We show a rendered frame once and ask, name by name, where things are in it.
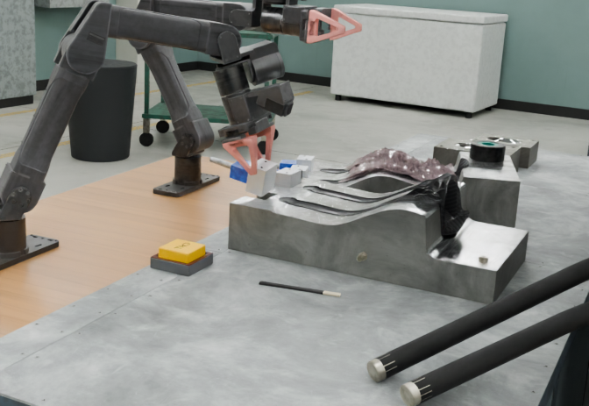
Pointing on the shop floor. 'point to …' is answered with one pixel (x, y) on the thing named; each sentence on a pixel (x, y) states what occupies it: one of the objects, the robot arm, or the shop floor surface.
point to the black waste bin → (105, 114)
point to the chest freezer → (420, 56)
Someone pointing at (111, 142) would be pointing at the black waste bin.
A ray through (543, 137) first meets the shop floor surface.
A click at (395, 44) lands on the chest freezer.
